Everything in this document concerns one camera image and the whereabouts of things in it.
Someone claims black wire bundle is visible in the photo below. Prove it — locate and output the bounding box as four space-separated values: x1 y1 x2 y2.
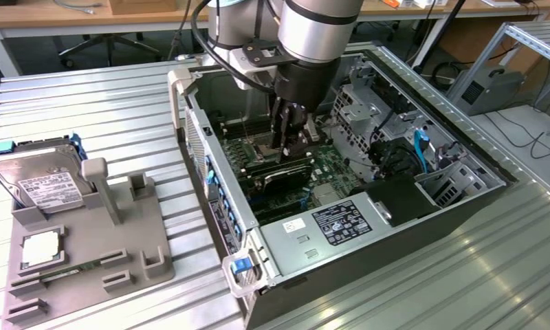
368 135 418 180

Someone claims grey parts rack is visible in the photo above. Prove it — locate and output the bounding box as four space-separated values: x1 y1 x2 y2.
2 157 178 326

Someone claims metal disk bay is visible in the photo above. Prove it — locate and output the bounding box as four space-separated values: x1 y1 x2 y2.
414 161 506 208

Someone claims grey coiled cable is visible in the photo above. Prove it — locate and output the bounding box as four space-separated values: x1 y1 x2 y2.
52 0 106 14

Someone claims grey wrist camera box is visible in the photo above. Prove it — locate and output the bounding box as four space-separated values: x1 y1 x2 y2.
230 38 300 91

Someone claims black slanted pole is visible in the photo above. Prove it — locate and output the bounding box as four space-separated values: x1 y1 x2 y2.
412 0 468 69

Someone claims black office chair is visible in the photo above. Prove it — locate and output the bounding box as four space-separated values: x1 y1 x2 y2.
352 20 401 41
57 32 162 69

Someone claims blue wire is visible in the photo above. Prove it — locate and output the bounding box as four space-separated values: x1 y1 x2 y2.
410 127 432 175

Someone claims thin metal locking lever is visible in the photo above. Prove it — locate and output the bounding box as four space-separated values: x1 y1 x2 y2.
240 112 254 142

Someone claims small white box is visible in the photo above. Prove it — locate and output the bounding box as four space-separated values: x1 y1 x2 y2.
401 0 444 10

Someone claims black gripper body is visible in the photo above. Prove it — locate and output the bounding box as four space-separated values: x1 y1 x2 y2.
274 56 342 113

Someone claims black expansion slot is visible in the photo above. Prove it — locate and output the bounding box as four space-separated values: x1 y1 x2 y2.
250 198 304 217
254 205 306 223

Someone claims black RAM stick white label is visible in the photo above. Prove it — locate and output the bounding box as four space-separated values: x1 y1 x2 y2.
242 157 313 175

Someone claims silver hard disk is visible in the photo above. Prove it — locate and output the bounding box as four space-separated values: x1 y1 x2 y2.
0 144 97 217

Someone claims black RAM slot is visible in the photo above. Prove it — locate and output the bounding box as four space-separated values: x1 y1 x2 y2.
218 115 276 133
222 120 276 140

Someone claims black coiled cable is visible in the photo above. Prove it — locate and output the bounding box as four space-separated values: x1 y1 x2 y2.
432 60 462 87

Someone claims silver chipset heatsink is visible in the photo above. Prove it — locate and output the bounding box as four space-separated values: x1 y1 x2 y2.
310 184 344 204

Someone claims grey power supply unit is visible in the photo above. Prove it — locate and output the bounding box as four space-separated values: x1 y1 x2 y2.
257 191 394 278

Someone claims CPU socket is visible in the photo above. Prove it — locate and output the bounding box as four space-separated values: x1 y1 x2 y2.
250 137 276 163

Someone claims grey box with black handle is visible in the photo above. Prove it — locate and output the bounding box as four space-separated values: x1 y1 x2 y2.
446 67 528 117

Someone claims brown cardboard box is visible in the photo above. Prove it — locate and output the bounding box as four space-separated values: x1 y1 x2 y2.
109 0 178 17

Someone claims wooden desk white frame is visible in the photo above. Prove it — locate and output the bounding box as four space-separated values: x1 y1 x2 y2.
0 0 550 78

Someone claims green RAM stick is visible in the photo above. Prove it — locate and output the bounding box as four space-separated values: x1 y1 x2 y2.
40 260 104 280

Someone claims hanging cable with plug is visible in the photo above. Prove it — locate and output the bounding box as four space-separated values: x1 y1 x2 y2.
166 0 198 61

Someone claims graphics card with black fan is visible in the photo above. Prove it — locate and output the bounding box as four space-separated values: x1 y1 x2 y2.
237 160 313 199

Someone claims silver CPU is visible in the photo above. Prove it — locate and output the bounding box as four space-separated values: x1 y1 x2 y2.
20 232 61 268

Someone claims green motherboard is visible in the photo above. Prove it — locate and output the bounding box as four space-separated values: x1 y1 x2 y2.
218 111 364 226

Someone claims aluminium profile frame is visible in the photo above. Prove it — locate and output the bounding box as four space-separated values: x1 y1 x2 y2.
456 19 550 113

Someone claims open black PC case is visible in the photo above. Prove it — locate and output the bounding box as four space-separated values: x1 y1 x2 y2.
166 47 520 330

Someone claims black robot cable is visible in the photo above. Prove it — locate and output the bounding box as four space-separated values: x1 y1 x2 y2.
190 0 276 94

